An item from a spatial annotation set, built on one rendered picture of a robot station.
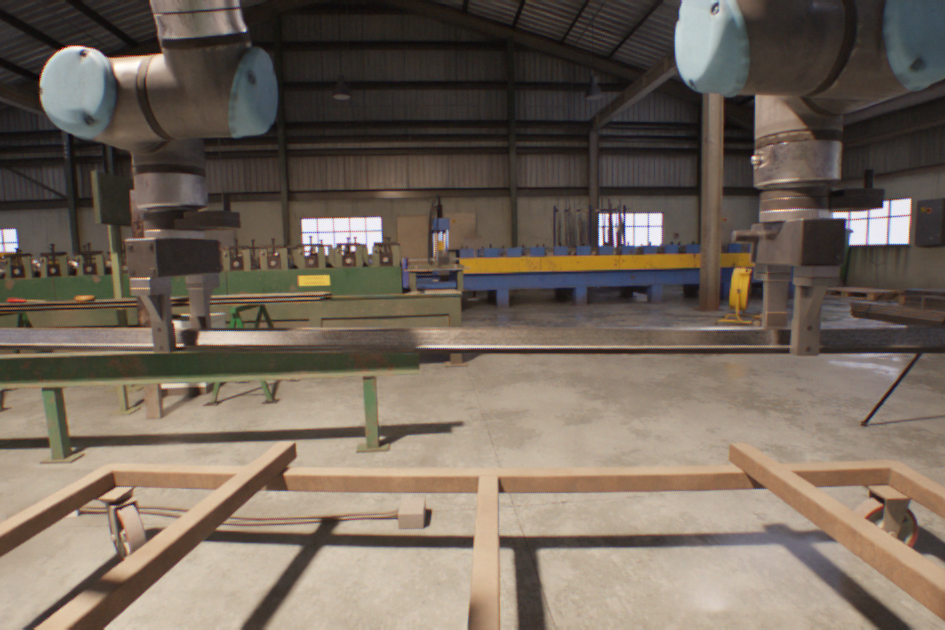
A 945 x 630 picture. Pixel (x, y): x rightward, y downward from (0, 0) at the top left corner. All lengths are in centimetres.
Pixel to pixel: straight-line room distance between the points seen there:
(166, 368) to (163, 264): 214
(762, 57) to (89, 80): 64
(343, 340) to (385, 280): 366
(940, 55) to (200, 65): 67
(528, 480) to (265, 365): 155
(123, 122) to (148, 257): 17
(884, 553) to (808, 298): 82
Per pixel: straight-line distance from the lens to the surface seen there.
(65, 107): 68
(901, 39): 56
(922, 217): 1284
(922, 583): 132
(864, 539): 140
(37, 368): 322
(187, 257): 77
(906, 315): 735
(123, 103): 65
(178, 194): 76
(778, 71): 52
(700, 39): 51
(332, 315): 437
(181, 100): 62
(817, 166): 66
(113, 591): 124
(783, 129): 66
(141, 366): 292
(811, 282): 62
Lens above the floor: 97
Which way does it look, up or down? 7 degrees down
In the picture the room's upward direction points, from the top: 1 degrees counter-clockwise
